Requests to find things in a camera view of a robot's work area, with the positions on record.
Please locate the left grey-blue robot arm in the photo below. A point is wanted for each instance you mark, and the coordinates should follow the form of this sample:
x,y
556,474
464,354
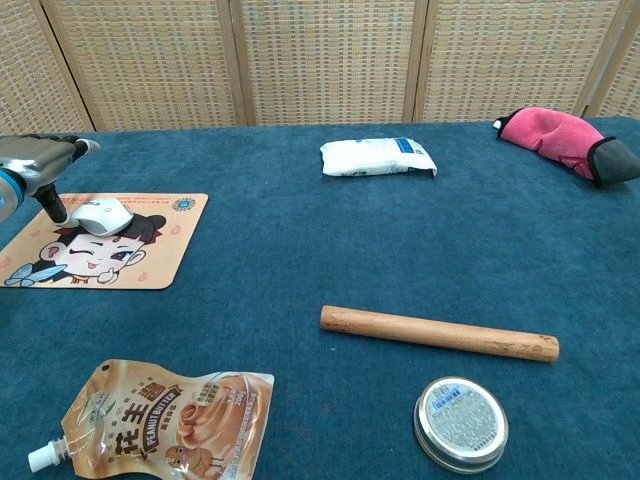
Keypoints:
x,y
7,197

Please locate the dark blue felt table cover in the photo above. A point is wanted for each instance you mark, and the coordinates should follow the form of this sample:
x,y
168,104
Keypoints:
x,y
310,240

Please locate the wooden rolling pin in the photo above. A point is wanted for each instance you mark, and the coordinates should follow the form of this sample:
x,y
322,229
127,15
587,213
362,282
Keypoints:
x,y
440,332

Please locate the cartoon girl mouse pad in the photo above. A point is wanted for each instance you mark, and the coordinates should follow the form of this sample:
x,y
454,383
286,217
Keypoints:
x,y
150,260

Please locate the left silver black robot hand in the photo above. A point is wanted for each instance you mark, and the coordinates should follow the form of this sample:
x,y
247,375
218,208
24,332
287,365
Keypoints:
x,y
35,160

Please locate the peanut butter spout pouch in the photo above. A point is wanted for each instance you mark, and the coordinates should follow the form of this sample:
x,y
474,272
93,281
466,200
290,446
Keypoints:
x,y
175,425

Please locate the woven bamboo folding screen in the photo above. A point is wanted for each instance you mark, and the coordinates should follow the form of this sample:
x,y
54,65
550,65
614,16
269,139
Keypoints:
x,y
320,60

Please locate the pink grey cloth mitt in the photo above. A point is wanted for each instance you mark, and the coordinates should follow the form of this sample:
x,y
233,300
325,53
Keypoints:
x,y
550,135

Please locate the white computer mouse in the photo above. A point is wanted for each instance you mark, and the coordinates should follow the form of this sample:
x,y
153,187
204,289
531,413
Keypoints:
x,y
102,216

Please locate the round metal tin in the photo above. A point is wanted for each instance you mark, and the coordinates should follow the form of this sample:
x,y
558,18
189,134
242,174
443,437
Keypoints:
x,y
460,425

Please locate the white tissue pack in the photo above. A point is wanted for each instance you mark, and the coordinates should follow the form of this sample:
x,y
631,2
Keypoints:
x,y
375,157

